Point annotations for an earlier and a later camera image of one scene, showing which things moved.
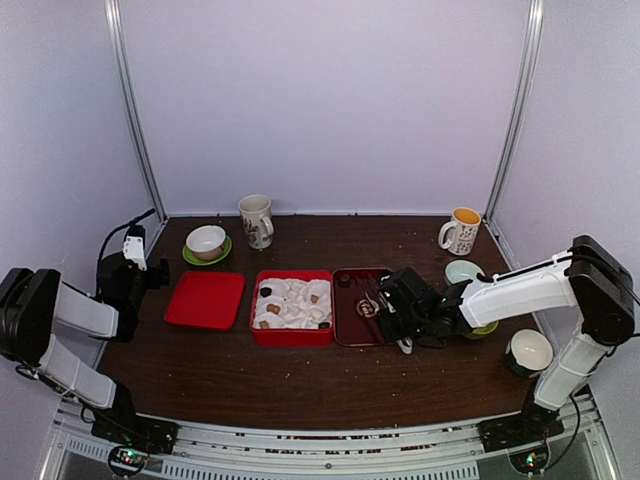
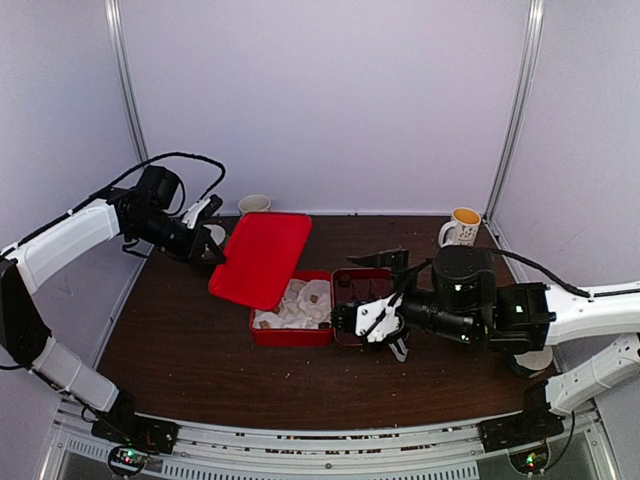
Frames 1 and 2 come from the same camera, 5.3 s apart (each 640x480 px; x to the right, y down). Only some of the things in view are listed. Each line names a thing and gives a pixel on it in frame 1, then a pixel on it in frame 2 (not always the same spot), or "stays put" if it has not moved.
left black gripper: x=156 y=280 to x=195 y=248
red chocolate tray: x=357 y=307 stays put
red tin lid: x=206 y=299 to x=261 y=259
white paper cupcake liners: x=290 y=303 stays put
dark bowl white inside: x=530 y=351 stays put
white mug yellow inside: x=458 y=236 stays put
